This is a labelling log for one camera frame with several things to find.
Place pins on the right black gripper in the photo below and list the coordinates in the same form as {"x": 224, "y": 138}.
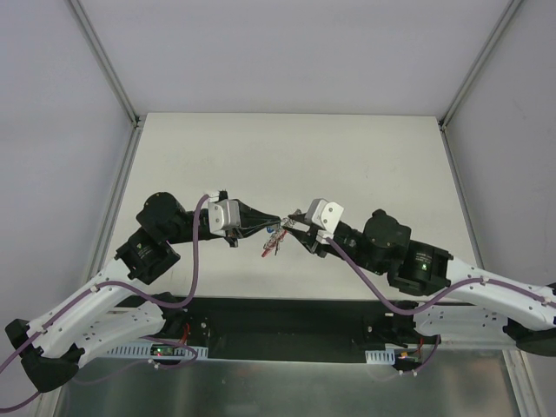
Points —
{"x": 314, "y": 239}

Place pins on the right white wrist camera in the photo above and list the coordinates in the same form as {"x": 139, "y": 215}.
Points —
{"x": 324, "y": 214}

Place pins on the red keyring tag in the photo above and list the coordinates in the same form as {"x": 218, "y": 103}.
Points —
{"x": 273, "y": 244}

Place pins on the right cable duct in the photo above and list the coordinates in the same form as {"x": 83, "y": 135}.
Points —
{"x": 390, "y": 356}

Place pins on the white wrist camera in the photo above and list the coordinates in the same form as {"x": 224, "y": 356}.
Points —
{"x": 223, "y": 213}
{"x": 324, "y": 214}

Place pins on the cable duct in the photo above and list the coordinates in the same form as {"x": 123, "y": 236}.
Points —
{"x": 148, "y": 349}
{"x": 390, "y": 356}

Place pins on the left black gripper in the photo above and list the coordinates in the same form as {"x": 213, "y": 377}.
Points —
{"x": 242, "y": 218}

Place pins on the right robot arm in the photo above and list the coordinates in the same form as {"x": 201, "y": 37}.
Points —
{"x": 410, "y": 278}

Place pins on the right aluminium frame post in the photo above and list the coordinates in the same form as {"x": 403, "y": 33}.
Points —
{"x": 495, "y": 36}

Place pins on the aluminium frame post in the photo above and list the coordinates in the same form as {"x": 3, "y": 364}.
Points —
{"x": 495, "y": 36}
{"x": 95, "y": 44}

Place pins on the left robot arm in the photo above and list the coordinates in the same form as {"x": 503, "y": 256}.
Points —
{"x": 113, "y": 307}

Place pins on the left cable duct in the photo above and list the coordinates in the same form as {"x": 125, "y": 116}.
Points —
{"x": 148, "y": 349}

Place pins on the left aluminium frame post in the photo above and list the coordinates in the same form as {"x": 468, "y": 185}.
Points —
{"x": 95, "y": 44}

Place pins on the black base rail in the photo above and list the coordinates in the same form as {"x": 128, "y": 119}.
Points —
{"x": 328, "y": 331}

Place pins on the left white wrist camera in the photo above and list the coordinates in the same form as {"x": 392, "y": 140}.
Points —
{"x": 223, "y": 213}

